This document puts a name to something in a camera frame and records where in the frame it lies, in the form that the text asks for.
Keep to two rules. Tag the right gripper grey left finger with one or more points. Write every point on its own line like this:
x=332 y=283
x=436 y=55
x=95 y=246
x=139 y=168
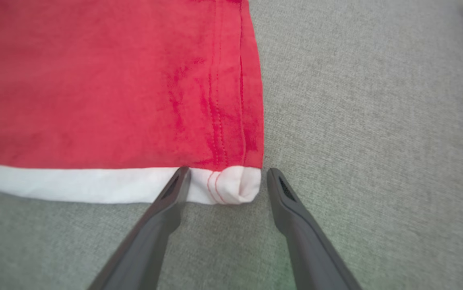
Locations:
x=151 y=241

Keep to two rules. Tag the grey fabric sofa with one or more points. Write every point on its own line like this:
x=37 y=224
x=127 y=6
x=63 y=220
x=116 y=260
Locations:
x=376 y=161

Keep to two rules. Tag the red garment with white hem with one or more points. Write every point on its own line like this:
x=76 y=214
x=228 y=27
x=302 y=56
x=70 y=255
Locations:
x=94 y=80

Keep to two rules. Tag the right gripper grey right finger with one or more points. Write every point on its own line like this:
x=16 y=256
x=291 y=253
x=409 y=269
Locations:
x=308 y=249

